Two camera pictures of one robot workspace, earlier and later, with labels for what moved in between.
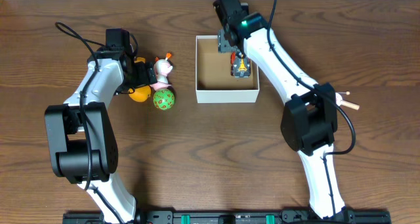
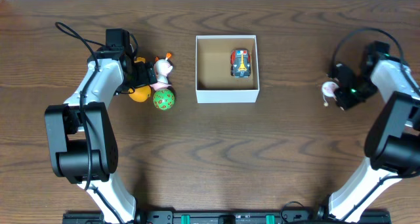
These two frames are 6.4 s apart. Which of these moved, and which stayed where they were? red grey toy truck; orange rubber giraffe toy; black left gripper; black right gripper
Moved: black right gripper
Stayed: black left gripper; red grey toy truck; orange rubber giraffe toy
